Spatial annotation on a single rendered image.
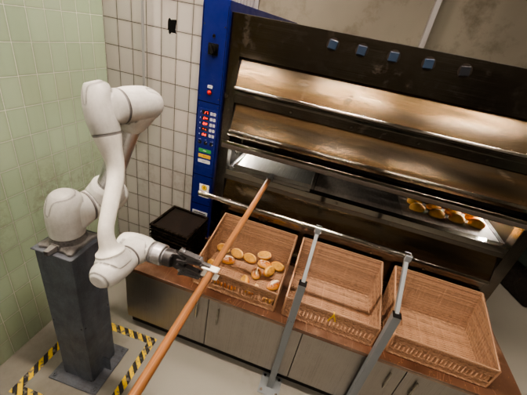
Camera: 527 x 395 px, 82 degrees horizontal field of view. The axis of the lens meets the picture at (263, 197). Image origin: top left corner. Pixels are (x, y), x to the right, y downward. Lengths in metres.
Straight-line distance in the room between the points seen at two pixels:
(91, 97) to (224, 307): 1.38
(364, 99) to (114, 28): 1.57
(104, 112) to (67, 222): 0.61
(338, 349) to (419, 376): 0.45
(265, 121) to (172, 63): 0.67
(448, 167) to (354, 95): 0.66
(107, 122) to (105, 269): 0.51
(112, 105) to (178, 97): 0.95
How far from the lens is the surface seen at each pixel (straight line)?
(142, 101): 1.28
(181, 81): 2.09
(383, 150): 1.90
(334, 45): 1.80
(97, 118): 1.21
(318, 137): 1.88
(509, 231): 2.37
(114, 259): 1.22
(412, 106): 1.86
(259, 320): 1.99
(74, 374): 2.46
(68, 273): 1.74
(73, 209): 1.59
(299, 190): 2.01
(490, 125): 1.97
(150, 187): 2.49
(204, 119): 2.03
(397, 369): 2.10
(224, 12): 1.92
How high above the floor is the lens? 2.06
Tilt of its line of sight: 29 degrees down
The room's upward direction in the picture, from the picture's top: 11 degrees clockwise
